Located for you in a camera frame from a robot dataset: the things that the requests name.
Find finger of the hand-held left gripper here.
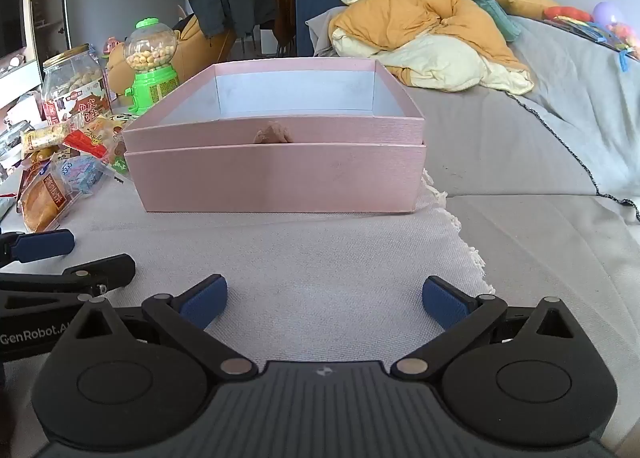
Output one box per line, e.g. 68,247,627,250
0,229,76,266
0,254,137,296

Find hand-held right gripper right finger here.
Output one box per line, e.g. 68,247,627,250
391,276,576,379

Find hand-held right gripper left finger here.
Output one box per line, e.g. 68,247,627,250
75,274,256,379

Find orange bread packet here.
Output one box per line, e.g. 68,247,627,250
17,160,83,234

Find blue snack packet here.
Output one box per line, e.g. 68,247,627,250
52,155,108,196

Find orange white snack packet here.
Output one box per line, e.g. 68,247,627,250
80,113,133,139

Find pink gift box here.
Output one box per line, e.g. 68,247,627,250
121,57,427,215

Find white woven tablecloth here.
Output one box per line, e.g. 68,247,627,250
0,173,496,439

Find clear peanut jar gold lid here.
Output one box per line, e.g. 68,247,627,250
41,43,113,131

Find grey sofa cover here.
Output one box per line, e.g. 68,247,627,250
305,8,640,226

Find green gumball machine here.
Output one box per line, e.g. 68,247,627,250
122,18,180,115

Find yellow beanbag chair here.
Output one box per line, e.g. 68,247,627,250
105,13,236,89

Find orange and cream quilt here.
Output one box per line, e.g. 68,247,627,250
330,0,536,96

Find brown chair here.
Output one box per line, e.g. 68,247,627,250
274,0,297,56

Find teal cloth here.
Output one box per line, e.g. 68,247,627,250
400,0,521,41

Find net of orange balls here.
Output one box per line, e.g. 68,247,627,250
605,20,640,61

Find purple toy egg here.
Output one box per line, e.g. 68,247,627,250
592,0,628,26

